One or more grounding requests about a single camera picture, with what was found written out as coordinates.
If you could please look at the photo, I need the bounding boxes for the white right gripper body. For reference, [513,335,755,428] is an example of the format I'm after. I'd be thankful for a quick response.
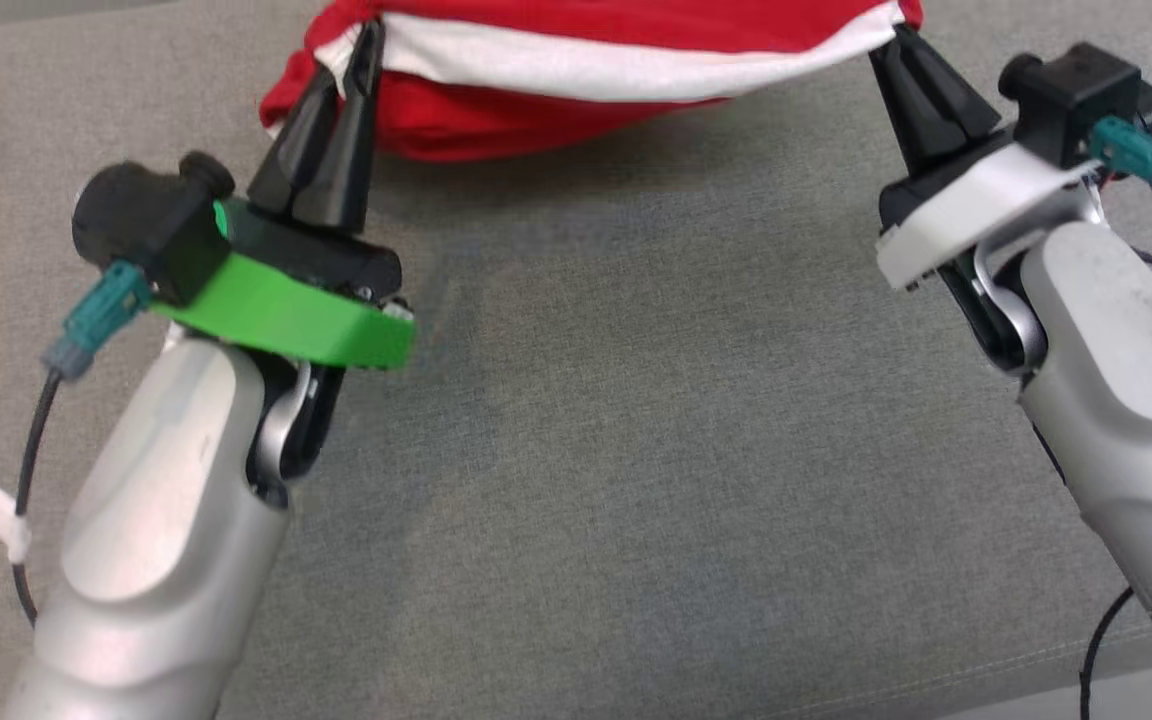
[876,130,1102,293]

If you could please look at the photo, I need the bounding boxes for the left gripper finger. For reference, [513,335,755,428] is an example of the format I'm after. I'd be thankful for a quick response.
[248,65,339,216]
[311,20,384,233]

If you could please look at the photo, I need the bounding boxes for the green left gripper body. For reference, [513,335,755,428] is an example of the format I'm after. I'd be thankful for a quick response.
[151,198,417,369]

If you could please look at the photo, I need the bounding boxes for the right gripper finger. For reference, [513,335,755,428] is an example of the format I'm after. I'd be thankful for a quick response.
[896,28,1002,151]
[868,45,947,176]

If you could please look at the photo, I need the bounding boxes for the red shorts with white stripe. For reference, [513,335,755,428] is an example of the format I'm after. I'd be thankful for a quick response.
[258,0,925,164]

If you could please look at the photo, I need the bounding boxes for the right black cable teal plug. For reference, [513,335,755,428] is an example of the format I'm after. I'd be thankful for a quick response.
[1079,117,1152,720]

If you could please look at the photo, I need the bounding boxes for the black cable teal plug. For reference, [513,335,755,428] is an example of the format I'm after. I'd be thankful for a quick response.
[12,262,153,629]
[1079,117,1152,720]

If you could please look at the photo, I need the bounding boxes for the left black cable teal plug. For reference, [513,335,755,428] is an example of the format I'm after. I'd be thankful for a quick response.
[12,262,153,629]

